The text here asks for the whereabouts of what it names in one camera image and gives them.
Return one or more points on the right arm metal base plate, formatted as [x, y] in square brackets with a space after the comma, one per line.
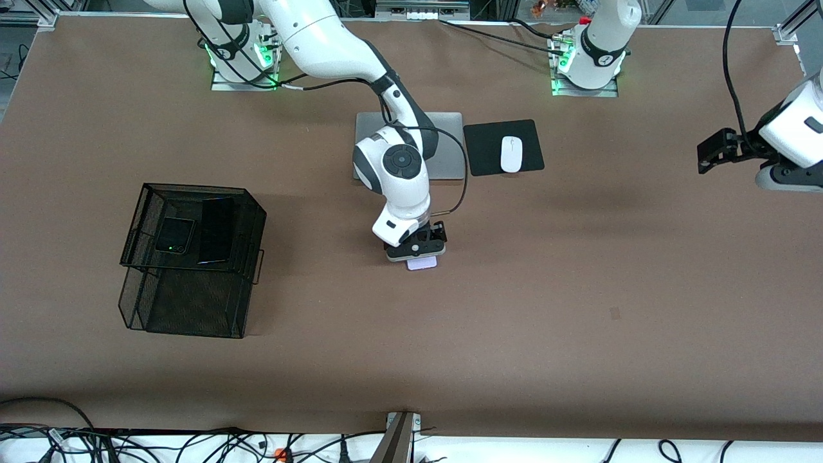
[222, 85]

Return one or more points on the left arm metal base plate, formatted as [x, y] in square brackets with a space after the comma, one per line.
[607, 92]

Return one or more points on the lavender flip phone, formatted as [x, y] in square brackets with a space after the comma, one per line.
[421, 265]

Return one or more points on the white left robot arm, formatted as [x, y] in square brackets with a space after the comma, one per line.
[601, 38]

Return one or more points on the silver closed laptop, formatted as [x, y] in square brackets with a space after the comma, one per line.
[450, 128]

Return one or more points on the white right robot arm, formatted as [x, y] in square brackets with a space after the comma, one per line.
[321, 38]

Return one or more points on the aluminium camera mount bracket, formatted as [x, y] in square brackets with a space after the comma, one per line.
[395, 440]

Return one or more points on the white power strip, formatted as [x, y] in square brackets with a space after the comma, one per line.
[421, 14]

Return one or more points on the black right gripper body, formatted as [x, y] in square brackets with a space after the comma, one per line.
[438, 230]

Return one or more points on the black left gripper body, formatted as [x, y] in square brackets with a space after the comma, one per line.
[744, 145]

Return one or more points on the white computer mouse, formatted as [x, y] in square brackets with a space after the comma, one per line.
[511, 154]

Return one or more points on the small black flip phone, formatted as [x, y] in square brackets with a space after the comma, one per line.
[175, 235]

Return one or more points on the black mesh two-tier organizer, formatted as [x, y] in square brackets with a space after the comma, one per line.
[206, 302]

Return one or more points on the aluminium frame profile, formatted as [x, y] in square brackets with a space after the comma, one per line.
[45, 19]
[787, 32]

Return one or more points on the black mouse pad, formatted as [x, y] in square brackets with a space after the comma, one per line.
[482, 148]

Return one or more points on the tall black smartphone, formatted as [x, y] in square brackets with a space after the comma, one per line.
[215, 231]

